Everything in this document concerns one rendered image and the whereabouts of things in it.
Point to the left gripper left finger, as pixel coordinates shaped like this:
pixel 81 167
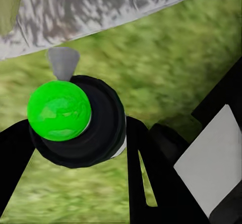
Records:
pixel 16 149

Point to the insectifuge atomizer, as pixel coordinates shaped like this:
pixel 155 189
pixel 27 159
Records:
pixel 76 121

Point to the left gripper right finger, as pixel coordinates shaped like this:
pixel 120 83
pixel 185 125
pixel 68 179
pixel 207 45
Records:
pixel 176 204

